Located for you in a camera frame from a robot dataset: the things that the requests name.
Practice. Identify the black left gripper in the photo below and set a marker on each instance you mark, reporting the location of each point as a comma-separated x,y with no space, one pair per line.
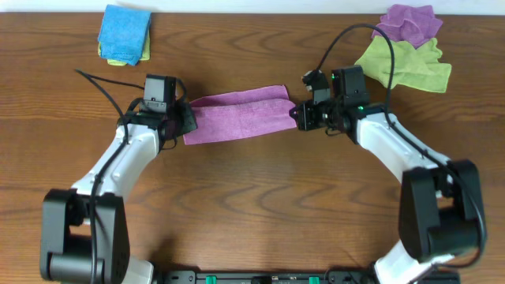
185,119

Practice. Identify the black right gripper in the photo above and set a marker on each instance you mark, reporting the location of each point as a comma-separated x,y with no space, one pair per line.
302,117

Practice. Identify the purple microfiber cloth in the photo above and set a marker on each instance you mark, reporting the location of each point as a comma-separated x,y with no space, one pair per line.
240,115

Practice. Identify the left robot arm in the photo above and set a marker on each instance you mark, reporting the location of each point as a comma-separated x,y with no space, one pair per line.
84,229

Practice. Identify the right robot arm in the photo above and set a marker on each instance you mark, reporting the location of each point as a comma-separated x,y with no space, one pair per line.
441,215

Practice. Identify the green folded cloth under blue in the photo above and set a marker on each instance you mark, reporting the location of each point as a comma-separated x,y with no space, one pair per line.
146,53

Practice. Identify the crumpled green cloth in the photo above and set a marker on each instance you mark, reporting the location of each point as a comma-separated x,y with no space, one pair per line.
402,63

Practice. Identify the crumpled purple cloth at back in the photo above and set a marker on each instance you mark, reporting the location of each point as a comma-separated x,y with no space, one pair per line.
415,25

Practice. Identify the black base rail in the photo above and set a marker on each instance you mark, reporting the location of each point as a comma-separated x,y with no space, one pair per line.
336,276

